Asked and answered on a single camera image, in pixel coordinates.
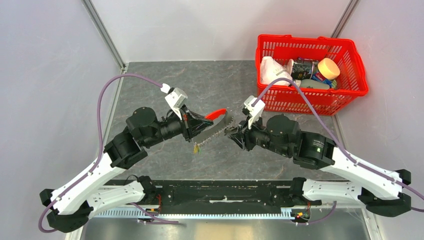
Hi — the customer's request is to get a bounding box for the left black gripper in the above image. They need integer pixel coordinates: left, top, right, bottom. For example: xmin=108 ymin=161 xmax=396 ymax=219
xmin=143 ymin=103 xmax=214 ymax=148

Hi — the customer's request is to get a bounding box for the grey green bottle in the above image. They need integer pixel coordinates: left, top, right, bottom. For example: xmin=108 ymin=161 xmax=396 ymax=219
xmin=294 ymin=79 xmax=331 ymax=90

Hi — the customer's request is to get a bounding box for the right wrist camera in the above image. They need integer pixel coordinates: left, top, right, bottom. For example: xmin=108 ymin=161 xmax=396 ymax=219
xmin=243 ymin=95 xmax=266 ymax=130

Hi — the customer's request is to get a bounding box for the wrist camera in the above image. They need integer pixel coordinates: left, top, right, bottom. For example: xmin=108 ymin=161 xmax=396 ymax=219
xmin=243 ymin=95 xmax=266 ymax=130
xmin=165 ymin=87 xmax=188 ymax=121

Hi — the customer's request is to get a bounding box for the grey slotted cable duct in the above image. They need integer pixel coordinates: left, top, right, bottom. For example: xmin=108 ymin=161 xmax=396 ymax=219
xmin=94 ymin=207 xmax=295 ymax=221

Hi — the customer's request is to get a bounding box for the red plastic basket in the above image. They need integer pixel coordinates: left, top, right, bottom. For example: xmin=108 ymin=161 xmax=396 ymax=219
xmin=255 ymin=34 xmax=369 ymax=116

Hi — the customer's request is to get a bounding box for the red black keyring holder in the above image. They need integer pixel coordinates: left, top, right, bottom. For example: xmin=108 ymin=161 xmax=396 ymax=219
xmin=192 ymin=108 xmax=234 ymax=149

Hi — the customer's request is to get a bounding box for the jar with beige lid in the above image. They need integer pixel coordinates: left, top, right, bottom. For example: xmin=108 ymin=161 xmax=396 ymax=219
xmin=311 ymin=57 xmax=340 ymax=83

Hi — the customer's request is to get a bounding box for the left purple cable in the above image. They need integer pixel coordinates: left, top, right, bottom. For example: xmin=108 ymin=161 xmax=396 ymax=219
xmin=38 ymin=73 xmax=181 ymax=234

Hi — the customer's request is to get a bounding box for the yellow tagged key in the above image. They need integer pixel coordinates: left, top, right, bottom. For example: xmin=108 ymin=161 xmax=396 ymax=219
xmin=193 ymin=144 xmax=201 ymax=154

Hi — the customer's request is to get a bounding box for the white plastic bag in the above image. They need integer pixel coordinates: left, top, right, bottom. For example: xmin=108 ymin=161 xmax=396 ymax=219
xmin=259 ymin=56 xmax=293 ymax=85

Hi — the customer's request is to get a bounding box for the dark can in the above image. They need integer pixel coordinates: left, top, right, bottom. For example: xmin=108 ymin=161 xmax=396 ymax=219
xmin=286 ymin=57 xmax=319 ymax=80

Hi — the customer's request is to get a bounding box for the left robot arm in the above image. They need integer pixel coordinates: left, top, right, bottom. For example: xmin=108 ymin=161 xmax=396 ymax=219
xmin=40 ymin=106 xmax=213 ymax=233

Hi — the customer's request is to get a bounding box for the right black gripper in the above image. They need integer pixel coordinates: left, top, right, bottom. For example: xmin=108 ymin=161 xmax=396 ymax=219
xmin=227 ymin=112 xmax=291 ymax=157

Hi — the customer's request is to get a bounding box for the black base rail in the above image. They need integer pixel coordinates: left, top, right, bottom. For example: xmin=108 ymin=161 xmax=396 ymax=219
xmin=97 ymin=179 xmax=323 ymax=216

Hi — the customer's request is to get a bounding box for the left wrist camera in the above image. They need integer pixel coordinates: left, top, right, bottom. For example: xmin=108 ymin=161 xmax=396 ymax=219
xmin=165 ymin=87 xmax=188 ymax=121

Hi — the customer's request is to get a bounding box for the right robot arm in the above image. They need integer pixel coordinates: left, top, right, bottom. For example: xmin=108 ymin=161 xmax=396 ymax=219
xmin=225 ymin=114 xmax=412 ymax=217

